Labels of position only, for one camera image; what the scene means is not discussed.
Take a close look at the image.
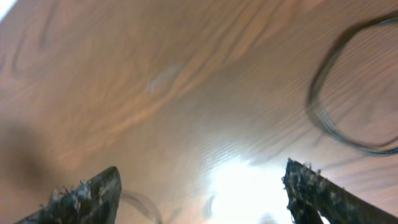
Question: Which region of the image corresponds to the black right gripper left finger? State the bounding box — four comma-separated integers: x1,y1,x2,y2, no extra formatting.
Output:
17,166,122,224

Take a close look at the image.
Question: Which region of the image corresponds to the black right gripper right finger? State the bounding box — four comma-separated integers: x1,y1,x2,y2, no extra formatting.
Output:
282,159,397,224

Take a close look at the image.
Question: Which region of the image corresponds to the black USB cable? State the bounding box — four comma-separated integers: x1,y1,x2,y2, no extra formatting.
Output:
119,12,398,224

